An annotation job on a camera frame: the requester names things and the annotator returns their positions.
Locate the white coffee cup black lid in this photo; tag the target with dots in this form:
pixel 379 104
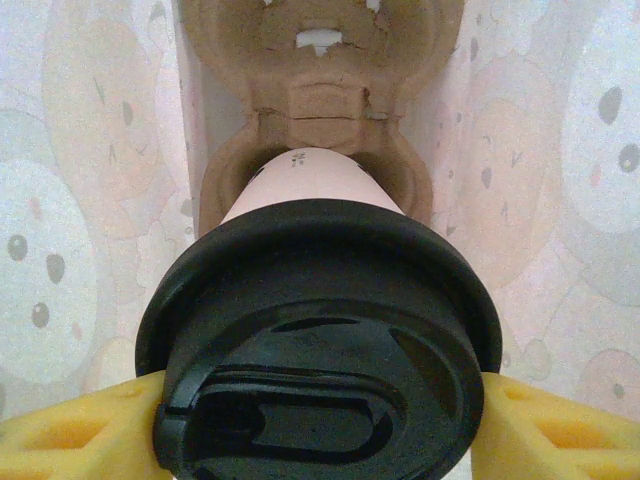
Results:
pixel 320 300

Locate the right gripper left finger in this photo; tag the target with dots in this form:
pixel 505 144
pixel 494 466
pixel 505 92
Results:
pixel 60 445

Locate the brown pulp cup carrier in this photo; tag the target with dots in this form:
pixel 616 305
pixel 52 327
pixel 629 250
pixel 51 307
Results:
pixel 320 100

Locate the printed paper gift bag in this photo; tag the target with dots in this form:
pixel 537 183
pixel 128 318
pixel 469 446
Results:
pixel 75 150

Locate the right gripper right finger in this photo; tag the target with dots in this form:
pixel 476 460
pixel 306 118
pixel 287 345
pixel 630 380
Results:
pixel 565 440

